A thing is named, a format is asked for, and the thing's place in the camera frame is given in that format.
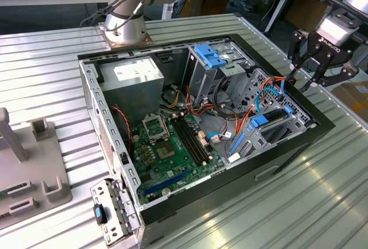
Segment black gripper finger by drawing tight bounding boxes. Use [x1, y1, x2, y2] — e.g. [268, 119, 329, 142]
[299, 58, 360, 93]
[284, 29, 310, 82]

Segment hard disk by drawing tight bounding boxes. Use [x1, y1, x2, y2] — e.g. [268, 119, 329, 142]
[229, 105, 293, 157]

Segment orange power wire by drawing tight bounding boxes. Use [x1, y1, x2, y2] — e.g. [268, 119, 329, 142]
[234, 75, 296, 137]

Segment blue data wire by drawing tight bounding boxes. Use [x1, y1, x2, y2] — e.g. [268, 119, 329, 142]
[206, 78, 286, 144]

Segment grey metal disk bay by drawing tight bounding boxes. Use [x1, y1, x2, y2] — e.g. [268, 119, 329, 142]
[227, 102, 317, 165]

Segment brown cardboard box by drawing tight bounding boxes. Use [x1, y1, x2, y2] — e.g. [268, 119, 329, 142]
[331, 81, 368, 123]
[283, 0, 330, 33]

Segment blue plastic drive latch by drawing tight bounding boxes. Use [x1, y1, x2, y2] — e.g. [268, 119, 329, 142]
[194, 43, 228, 69]

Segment grey metal drive cage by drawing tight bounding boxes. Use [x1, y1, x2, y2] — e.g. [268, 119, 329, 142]
[181, 39, 257, 109]

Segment black RAM slot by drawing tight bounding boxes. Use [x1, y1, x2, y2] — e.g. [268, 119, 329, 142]
[174, 117, 204, 166]
[178, 116, 208, 164]
[171, 118, 202, 167]
[181, 115, 210, 162]

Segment CPU socket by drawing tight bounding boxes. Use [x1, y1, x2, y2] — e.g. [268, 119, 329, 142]
[142, 113, 171, 144]

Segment square dark chipset chip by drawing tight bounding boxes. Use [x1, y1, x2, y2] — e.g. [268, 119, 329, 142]
[156, 142, 176, 159]

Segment grey power supply unit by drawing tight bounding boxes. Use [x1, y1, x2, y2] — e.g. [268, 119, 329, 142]
[97, 57, 165, 128]

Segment black open PC case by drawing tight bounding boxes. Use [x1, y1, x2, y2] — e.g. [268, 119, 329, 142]
[76, 32, 336, 244]

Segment green motherboard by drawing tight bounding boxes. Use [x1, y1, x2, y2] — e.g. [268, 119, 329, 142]
[131, 110, 228, 204]

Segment blue expansion slot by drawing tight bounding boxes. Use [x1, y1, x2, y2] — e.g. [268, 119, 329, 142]
[143, 169, 190, 196]

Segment grey metal slot retainer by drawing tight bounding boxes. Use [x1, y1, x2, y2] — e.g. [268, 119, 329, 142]
[90, 177, 142, 246]

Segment black blue latch tab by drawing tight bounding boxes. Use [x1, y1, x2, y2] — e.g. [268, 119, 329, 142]
[93, 202, 109, 227]

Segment grey parts rack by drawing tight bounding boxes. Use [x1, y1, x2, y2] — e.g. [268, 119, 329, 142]
[0, 107, 73, 228]

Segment green RAM stick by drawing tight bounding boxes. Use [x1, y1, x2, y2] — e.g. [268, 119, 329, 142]
[0, 184, 24, 201]

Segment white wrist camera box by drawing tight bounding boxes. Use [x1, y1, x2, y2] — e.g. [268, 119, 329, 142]
[318, 15, 359, 47]

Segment thick black cable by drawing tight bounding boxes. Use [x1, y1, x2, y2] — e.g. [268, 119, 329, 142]
[213, 75, 241, 119]

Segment orange red wire bundle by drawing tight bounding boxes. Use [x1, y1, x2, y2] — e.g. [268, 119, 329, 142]
[183, 84, 219, 117]

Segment hanging black cable bundle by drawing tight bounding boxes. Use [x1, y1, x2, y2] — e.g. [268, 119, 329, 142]
[80, 0, 162, 28]

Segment red black fan wire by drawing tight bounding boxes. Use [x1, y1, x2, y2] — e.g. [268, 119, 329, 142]
[110, 104, 133, 154]

